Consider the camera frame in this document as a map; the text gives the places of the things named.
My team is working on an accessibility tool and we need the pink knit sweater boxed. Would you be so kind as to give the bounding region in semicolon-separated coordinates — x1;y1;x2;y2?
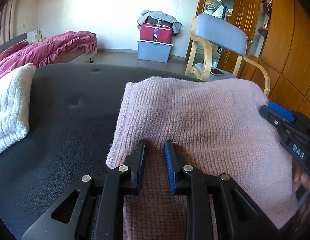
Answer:
106;76;298;239

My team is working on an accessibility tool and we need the person's right hand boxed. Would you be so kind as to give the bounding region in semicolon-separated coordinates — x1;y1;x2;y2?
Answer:
292;162;310;213

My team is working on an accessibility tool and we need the wooden wardrobe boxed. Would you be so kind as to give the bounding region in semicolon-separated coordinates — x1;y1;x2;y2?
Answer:
259;0;310;118

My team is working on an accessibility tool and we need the smartphone on chair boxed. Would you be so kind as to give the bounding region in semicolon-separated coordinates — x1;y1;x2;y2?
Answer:
210;68;224;75

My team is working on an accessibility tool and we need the grey chair with wooden arms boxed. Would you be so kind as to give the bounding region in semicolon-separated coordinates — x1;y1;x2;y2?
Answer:
184;13;271;97

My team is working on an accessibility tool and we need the wooden door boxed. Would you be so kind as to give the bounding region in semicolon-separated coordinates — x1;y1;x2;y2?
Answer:
217;0;261;73

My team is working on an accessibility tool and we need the grey plastic bin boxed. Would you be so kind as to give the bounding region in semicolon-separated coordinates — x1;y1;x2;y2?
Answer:
138;40;173;63

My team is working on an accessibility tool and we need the red storage box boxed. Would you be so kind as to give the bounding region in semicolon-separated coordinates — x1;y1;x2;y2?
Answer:
140;23;173;44

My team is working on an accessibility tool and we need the white knit folded garment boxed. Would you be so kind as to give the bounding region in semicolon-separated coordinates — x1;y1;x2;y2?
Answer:
0;63;35;154

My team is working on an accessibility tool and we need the grey cloth on box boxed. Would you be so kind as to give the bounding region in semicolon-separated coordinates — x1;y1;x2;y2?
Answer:
137;10;183;34

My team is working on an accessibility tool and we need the pink ruffled bedding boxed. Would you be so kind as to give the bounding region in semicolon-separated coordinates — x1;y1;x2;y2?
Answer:
0;31;98;79

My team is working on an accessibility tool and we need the striped curtain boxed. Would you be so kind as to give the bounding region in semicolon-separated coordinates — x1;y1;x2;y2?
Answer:
0;0;17;46

